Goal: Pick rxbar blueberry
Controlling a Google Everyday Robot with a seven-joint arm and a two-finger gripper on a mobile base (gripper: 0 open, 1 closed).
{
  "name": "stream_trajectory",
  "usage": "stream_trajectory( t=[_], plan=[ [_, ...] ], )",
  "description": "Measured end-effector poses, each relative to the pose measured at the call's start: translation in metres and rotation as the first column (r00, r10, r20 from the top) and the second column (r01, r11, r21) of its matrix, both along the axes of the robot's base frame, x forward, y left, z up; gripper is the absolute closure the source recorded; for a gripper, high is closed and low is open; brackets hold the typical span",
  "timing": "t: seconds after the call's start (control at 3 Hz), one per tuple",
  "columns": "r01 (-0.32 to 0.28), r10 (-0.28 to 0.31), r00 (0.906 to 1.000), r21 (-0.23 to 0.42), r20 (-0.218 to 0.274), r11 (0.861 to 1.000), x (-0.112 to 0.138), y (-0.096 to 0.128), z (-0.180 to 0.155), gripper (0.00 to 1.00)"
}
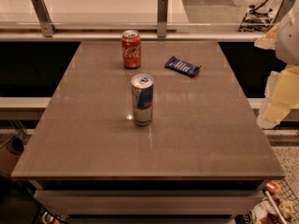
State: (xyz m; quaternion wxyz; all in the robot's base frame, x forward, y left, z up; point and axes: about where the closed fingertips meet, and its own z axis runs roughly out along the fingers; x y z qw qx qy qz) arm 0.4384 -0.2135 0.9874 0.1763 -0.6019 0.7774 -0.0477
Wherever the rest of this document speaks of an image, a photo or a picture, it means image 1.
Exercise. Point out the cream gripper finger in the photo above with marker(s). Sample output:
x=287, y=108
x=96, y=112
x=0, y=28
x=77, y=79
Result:
x=268, y=40
x=281, y=95

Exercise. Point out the blue rxbar wrapper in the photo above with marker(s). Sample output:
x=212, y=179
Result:
x=185, y=68

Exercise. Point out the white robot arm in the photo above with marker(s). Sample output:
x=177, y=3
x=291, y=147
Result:
x=287, y=41

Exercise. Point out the silver blue red bull can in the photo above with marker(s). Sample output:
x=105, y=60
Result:
x=142, y=96

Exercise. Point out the red coca-cola can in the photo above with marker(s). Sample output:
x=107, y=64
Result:
x=131, y=48

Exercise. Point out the white drawer front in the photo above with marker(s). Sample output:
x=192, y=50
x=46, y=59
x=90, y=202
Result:
x=153, y=202

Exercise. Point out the right metal glass bracket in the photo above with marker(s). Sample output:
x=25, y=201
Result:
x=284, y=8

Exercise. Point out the metal glass bracket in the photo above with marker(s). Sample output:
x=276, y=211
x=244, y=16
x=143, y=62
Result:
x=46, y=25
x=284, y=8
x=162, y=12

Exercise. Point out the middle metal glass bracket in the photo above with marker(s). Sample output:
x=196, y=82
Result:
x=162, y=12

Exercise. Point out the wire basket with snacks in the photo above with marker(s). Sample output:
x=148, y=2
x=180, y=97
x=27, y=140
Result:
x=278, y=206

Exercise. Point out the left metal glass bracket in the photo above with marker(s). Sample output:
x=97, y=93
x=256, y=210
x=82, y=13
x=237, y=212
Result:
x=46, y=25

